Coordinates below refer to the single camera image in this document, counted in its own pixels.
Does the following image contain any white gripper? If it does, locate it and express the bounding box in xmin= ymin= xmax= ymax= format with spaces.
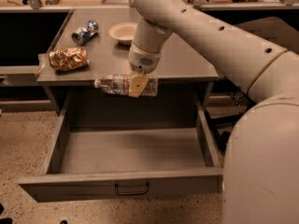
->
xmin=128 ymin=43 xmax=161 ymax=97

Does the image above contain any clear plastic water bottle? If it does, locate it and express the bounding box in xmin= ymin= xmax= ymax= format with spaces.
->
xmin=94 ymin=75 xmax=158 ymax=97

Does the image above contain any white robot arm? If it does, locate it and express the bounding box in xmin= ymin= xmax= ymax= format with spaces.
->
xmin=129 ymin=0 xmax=299 ymax=224

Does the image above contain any open grey top drawer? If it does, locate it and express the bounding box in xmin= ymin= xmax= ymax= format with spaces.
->
xmin=19 ymin=87 xmax=222 ymax=203

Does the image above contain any white paper bowl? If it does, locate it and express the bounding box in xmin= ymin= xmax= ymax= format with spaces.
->
xmin=108 ymin=22 xmax=137 ymax=46

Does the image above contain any grey metal cabinet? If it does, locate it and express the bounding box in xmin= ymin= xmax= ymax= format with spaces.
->
xmin=37 ymin=6 xmax=218 ymax=111

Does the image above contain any crushed blue silver can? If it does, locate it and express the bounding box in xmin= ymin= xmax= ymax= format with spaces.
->
xmin=71 ymin=20 xmax=99 ymax=45

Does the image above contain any crushed gold can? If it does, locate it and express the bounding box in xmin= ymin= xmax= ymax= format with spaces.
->
xmin=49 ymin=48 xmax=89 ymax=71

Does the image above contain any black office chair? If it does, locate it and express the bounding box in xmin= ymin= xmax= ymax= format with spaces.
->
xmin=205 ymin=16 xmax=299 ymax=152

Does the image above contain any black drawer handle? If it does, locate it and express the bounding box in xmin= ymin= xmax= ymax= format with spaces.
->
xmin=114 ymin=182 xmax=150 ymax=196

